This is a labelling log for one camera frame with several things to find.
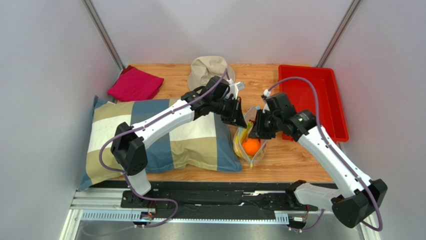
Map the beige bucket hat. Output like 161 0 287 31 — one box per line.
187 56 236 91

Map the red plastic bin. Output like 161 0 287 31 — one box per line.
278 64 349 143

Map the magenta folded cloth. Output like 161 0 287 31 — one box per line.
107 65 164 102

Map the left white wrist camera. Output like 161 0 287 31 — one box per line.
226 81 245 100

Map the fake banana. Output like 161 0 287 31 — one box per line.
233 120 253 152

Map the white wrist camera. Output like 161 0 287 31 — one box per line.
261 89 271 113
226 81 245 100

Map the plaid pillow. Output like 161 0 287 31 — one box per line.
77 96 243 191

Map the clear zip top bag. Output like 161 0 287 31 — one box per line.
233 106 267 169

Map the fake orange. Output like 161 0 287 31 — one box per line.
242 138 261 157

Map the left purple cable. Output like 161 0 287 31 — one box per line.
98 68 231 229

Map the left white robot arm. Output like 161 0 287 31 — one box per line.
108 76 247 201

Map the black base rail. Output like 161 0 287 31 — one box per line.
120 181 318 220

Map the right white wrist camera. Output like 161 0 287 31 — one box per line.
261 89 271 113

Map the purple cable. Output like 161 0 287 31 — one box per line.
98 68 231 229
266 76 384 233

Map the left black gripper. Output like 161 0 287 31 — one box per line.
211 97 248 130

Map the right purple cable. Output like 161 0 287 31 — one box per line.
266 76 384 233

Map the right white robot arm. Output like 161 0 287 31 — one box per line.
249 90 388 228

